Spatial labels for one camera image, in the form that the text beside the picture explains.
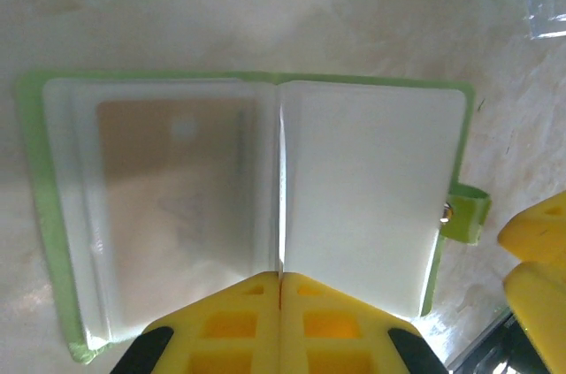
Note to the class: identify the gold plastic card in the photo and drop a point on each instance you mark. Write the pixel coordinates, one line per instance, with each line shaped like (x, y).
(168, 179)

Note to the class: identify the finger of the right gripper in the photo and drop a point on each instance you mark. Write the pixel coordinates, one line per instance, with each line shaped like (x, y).
(539, 232)
(548, 303)

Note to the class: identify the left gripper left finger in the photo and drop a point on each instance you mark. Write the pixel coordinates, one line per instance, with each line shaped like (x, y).
(221, 330)

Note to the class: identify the green card holder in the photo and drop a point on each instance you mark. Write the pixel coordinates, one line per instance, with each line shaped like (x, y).
(362, 170)

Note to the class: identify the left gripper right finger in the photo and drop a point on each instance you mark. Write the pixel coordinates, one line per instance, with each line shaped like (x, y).
(336, 330)

